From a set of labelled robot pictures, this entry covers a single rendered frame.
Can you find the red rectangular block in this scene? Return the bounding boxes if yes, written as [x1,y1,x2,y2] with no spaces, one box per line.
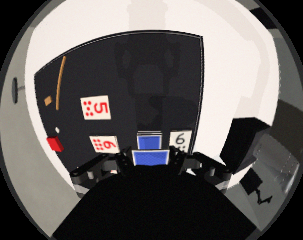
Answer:
[46,136,64,152]

